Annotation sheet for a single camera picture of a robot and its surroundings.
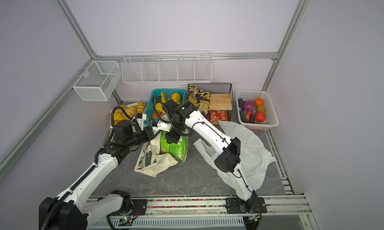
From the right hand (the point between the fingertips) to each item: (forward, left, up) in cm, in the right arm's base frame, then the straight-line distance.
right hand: (170, 141), depth 76 cm
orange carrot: (+32, -50, -17) cm, 62 cm away
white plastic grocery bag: (-3, -47, -18) cm, 50 cm away
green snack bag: (-6, -5, +1) cm, 8 cm away
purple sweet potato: (+29, -53, -16) cm, 62 cm away
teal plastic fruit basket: (+47, +20, -13) cm, 52 cm away
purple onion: (+35, -50, -12) cm, 62 cm away
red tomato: (+27, -57, -14) cm, 64 cm away
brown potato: (+38, -61, -17) cm, 74 cm away
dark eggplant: (+25, -45, -14) cm, 53 cm away
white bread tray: (+5, +19, +17) cm, 26 cm away
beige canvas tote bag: (-9, +9, -3) cm, 13 cm away
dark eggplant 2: (+39, -45, -12) cm, 61 cm away
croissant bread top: (+34, +45, -14) cm, 58 cm away
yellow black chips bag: (+32, -15, 0) cm, 35 cm away
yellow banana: (+49, +14, -11) cm, 52 cm away
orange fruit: (+45, +4, -10) cm, 46 cm away
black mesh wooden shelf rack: (+33, -30, -4) cm, 44 cm away
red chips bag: (+29, -28, -14) cm, 43 cm away
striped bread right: (+39, +31, -16) cm, 52 cm away
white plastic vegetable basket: (+26, -65, -14) cm, 71 cm away
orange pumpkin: (+42, -60, -14) cm, 74 cm away
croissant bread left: (+30, +46, -17) cm, 57 cm away
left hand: (+4, +5, +3) cm, 7 cm away
